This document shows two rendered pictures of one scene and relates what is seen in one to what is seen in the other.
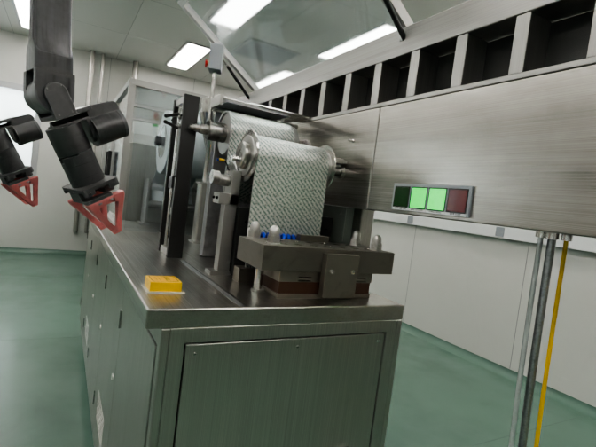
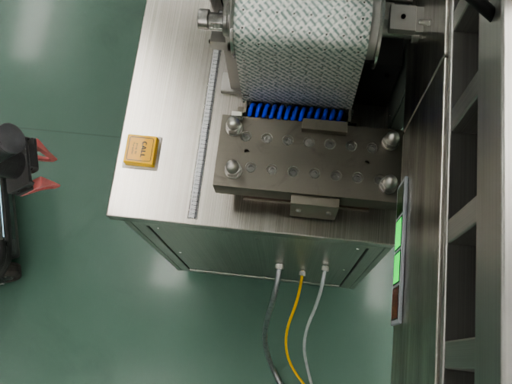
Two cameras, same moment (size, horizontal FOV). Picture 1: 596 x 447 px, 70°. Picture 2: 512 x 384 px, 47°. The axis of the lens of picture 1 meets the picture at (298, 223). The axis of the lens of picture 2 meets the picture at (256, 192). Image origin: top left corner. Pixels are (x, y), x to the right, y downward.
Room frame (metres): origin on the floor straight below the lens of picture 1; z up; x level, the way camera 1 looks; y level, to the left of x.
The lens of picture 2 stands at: (0.76, -0.25, 2.20)
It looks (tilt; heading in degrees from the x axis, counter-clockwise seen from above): 74 degrees down; 44
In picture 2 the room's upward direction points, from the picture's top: 9 degrees counter-clockwise
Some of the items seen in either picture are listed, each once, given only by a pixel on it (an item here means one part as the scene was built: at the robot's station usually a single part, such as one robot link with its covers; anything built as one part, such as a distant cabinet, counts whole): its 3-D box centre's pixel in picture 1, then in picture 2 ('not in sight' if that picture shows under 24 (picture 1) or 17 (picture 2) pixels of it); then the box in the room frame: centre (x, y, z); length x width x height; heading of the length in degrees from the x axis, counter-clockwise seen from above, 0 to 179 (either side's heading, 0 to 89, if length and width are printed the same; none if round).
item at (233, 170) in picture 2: (274, 234); (232, 167); (1.02, 0.05, 1.05); 0.04 x 0.04 x 0.04
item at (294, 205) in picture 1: (287, 209); (297, 86); (1.22, 0.03, 1.11); 0.23 x 0.01 x 0.18; 120
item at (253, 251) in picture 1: (317, 255); (311, 162); (1.14, -0.06, 1.00); 0.40 x 0.16 x 0.06; 120
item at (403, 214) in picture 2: (427, 199); (399, 251); (1.03, -0.31, 1.19); 0.25 x 0.01 x 0.07; 30
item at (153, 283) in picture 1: (162, 284); (141, 150); (0.96, 0.29, 0.91); 0.07 x 0.07 x 0.02; 30
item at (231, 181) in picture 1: (222, 222); (228, 52); (1.22, 0.22, 1.05); 0.06 x 0.05 x 0.31; 120
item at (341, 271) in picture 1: (340, 275); (313, 209); (1.06, -0.12, 0.97); 0.10 x 0.03 x 0.11; 120
